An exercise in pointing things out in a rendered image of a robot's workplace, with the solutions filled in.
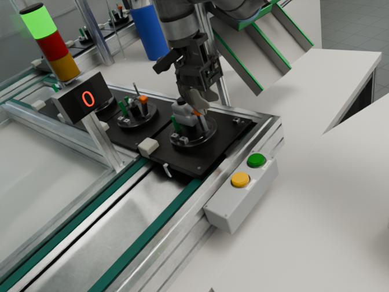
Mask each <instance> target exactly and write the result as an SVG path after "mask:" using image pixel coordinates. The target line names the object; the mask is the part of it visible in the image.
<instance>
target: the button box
mask: <svg viewBox="0 0 389 292"><path fill-rule="evenodd" d="M255 153H259V154H262V155H263V156H264V158H265V162H264V164H263V165H261V166H258V167H252V166H250V165H249V164H248V157H249V156H250V155H252V154H255ZM241 171H242V172H245V173H247V174H248V177H249V182H248V183H247V184H246V185H244V186H242V187H237V186H235V185H233V183H232V176H233V175H234V174H235V173H237V172H241ZM278 174H279V172H278V166H277V159H276V157H275V156H271V155H267V154H263V153H261V152H257V151H251V152H250V153H249V155H248V156H247V157H246V158H245V159H244V160H243V161H242V163H241V164H240V165H239V166H238V168H237V169H236V170H235V171H234V172H233V173H232V174H231V175H230V177H229V178H228V179H227V180H226V181H225V182H224V183H223V185H222V186H221V187H220V188H219V189H218V190H217V191H216V193H215V194H214V195H213V196H212V197H211V199H210V200H209V201H208V202H207V203H206V204H205V205H204V207H203V209H204V212H205V214H206V216H207V219H208V222H209V223H210V224H212V225H214V226H216V227H218V228H220V229H222V230H224V231H225V232H227V233H229V234H231V235H232V234H234V232H235V231H236V229H237V228H238V227H239V226H240V224H241V223H242V222H243V220H244V219H245V218H246V216H247V215H248V214H249V212H250V211H251V210H252V208H253V207H254V206H255V205H256V203H257V202H258V200H259V199H260V198H261V197H262V195H263V194H264V193H265V191H266V190H267V189H268V187H269V186H270V185H271V183H272V182H273V181H274V179H275V178H276V177H277V176H278Z"/></svg>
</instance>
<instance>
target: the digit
mask: <svg viewBox="0 0 389 292"><path fill-rule="evenodd" d="M73 94H74V96H75V97H76V99H77V101H78V102H79V104H80V106H81V107H82V109H83V111H84V113H85V114H87V113H88V112H89V111H91V110H92V109H93V108H95V107H96V106H98V105H99V104H100V103H101V102H100V100H99V98H98V97H97V95H96V93H95V91H94V89H93V87H92V85H91V83H90V81H89V82H88V83H86V84H85V85H83V86H82V87H80V88H79V89H77V90H76V91H74V92H73Z"/></svg>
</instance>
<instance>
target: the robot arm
mask: <svg viewBox="0 0 389 292"><path fill-rule="evenodd" d="M153 1H154V3H155V7H156V9H157V12H158V15H159V17H160V22H161V24H162V27H163V31H164V34H165V36H166V38H167V39H168V42H169V44H170V46H171V47H172V48H173V49H171V50H170V51H169V52H168V53H167V54H166V55H165V56H161V57H159V58H158V59H157V61H156V64H155V65H154V66H153V67H152V68H153V70H154V71H155V72H156V73H157V74H160V73H161V72H164V71H168V70H169V69H170V67H171V65H172V63H174V62H175V61H176V60H178V59H179V58H180V57H181V56H183V57H182V58H181V59H180V60H178V61H177V65H176V66H175V68H176V70H175V75H176V79H177V81H176V84H177V86H178V91H179V94H180V96H181V97H182V98H183V99H184V100H185V101H186V102H187V104H189V105H190V106H191V107H192V108H193V109H194V110H195V111H197V112H198V113H200V114H202V115H205V114H206V113H207V109H209V108H210V104H209V102H213V101H218V100H219V96H218V94H217V93H216V92H214V91H213V90H211V88H210V87H211V86H212V85H213V84H214V83H215V82H216V81H217V80H219V79H220V78H221V77H222V76H223V71H222V67H221V62H220V59H219V55H215V54H208V53H207V49H206V46H205V41H206V40H208V35H207V33H205V32H200V30H199V28H200V26H199V22H198V19H197V16H196V12H195V7H194V4H197V3H203V2H209V1H211V2H212V3H214V4H215V5H216V6H217V7H219V8H220V9H222V10H223V11H224V12H225V13H226V14H227V15H228V16H229V17H230V18H232V19H234V20H236V21H239V22H242V23H247V22H249V21H252V20H253V19H255V18H256V17H257V15H258V14H259V12H260V10H261V8H262V6H263V5H265V4H267V3H268V2H270V1H271V0H153ZM219 68H220V69H219Z"/></svg>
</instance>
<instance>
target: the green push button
mask: <svg viewBox="0 0 389 292"><path fill-rule="evenodd" d="M264 162H265V158H264V156H263V155H262V154H259V153H255V154H252V155H250V156H249V157H248V164H249V165H250V166H252V167H258V166H261V165H263V164H264Z"/></svg>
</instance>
